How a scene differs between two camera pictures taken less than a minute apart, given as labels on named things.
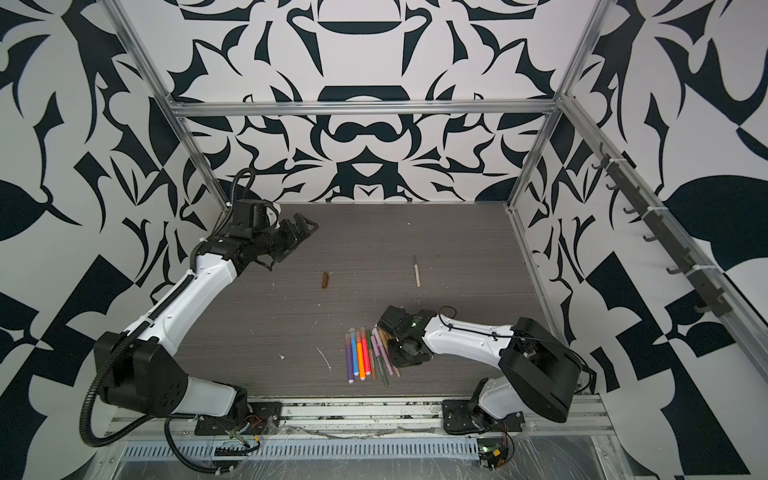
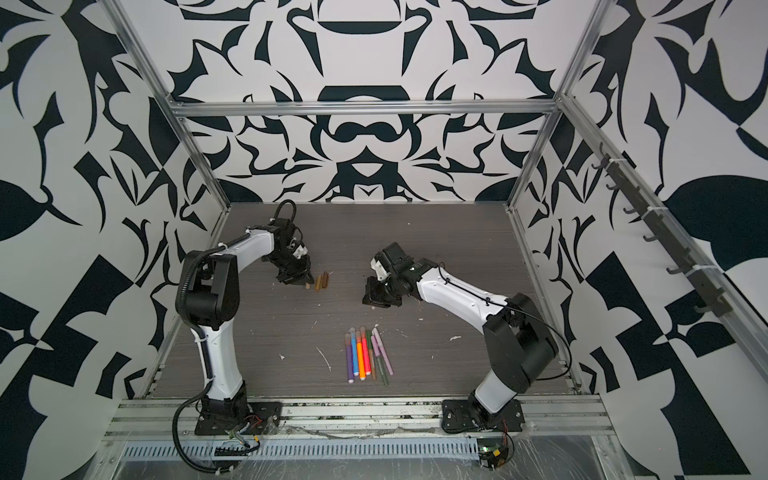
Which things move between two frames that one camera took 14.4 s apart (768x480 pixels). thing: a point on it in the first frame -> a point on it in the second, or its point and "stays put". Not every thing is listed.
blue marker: [354, 352] stays put
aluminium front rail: [376, 416] stays put
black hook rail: [706, 282] stays put
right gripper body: [398, 356] -> [382, 292]
